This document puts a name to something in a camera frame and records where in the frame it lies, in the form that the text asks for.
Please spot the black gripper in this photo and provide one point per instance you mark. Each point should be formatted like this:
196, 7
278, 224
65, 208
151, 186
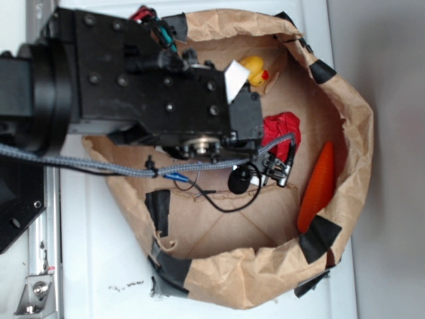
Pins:
134, 87

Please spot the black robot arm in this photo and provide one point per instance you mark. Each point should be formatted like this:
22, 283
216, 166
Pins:
38, 90

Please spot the white tape tag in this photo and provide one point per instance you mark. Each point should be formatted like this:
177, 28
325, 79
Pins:
235, 76

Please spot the yellow rubber duck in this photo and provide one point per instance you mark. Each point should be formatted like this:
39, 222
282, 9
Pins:
255, 64

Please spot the black foam microphone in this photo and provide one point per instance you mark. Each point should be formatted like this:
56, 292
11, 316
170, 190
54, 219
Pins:
239, 180

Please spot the crumpled red cloth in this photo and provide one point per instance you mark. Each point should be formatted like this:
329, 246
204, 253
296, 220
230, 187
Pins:
279, 125

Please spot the brown paper bag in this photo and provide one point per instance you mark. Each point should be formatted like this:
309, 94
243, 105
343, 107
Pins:
253, 252

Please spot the orange toy carrot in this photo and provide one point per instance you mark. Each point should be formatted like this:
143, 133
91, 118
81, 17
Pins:
319, 190

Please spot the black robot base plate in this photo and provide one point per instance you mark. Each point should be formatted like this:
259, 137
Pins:
22, 199

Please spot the aluminium frame rail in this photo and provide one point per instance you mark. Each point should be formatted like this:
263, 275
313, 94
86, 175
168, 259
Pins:
44, 238

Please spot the silver corner bracket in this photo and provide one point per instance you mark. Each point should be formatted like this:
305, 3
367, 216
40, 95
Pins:
38, 298

